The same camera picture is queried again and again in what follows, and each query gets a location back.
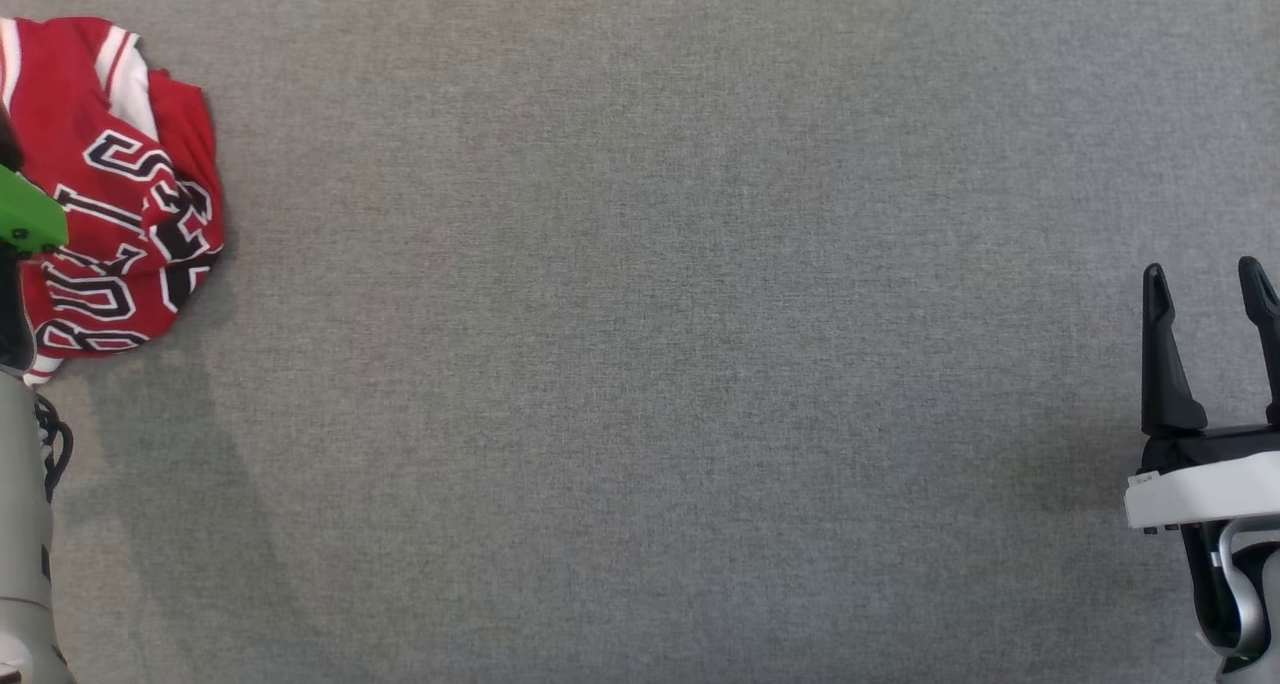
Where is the grey fabric sofa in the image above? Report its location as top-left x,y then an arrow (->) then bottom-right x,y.
0,0 -> 1280,684

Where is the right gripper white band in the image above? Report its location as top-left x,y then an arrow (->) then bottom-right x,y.
1125,256 -> 1280,647

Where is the red white basketball jersey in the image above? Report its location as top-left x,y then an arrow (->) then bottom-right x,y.
0,16 -> 226,387

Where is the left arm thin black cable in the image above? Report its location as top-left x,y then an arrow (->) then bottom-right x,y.
33,392 -> 75,505

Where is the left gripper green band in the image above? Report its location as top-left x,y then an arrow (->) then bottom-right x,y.
0,114 -> 69,373

